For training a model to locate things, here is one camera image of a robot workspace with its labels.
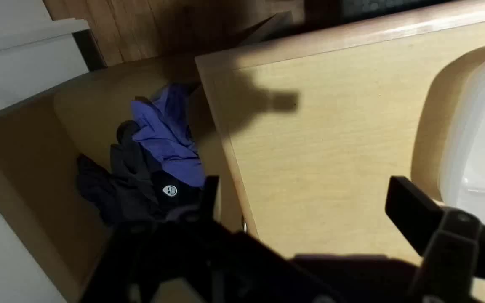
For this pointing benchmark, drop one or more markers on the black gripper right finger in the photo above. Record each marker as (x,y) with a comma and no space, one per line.
(454,246)

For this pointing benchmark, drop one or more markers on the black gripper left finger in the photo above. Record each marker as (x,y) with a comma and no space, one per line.
(158,263)

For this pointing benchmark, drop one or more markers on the dark cloth garment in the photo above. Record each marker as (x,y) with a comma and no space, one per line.
(126,187)

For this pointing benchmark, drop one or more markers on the purple cloth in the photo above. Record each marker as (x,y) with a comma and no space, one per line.
(166,135)

